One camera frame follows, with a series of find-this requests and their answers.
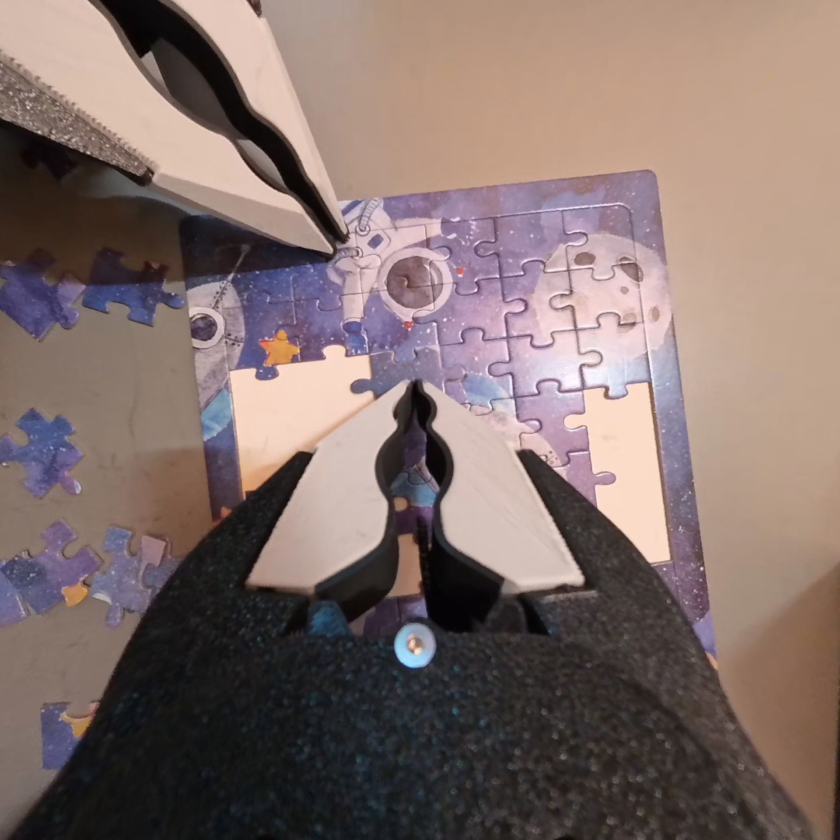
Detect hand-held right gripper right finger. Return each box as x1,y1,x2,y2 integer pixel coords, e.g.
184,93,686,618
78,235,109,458
417,381,585,636

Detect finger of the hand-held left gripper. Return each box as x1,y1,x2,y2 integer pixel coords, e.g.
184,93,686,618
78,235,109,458
0,0,337,257
98,0,349,240

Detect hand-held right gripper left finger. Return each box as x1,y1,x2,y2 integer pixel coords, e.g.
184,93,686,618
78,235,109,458
247,381,416,623

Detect space puzzle board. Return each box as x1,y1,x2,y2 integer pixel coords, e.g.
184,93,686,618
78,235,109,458
178,169,719,670

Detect puzzle pieces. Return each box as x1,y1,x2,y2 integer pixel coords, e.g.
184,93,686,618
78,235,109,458
0,248,186,772

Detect grey desk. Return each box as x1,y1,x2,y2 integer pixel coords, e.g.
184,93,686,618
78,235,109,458
0,0,840,840

